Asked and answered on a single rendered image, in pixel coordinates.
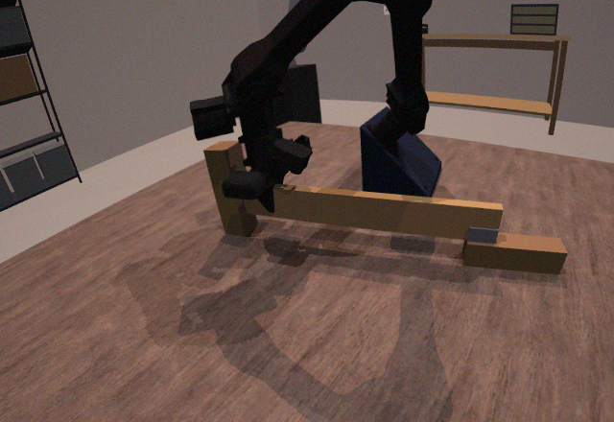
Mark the long wooden rail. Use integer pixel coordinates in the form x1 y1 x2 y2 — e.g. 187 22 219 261
244 184 504 241

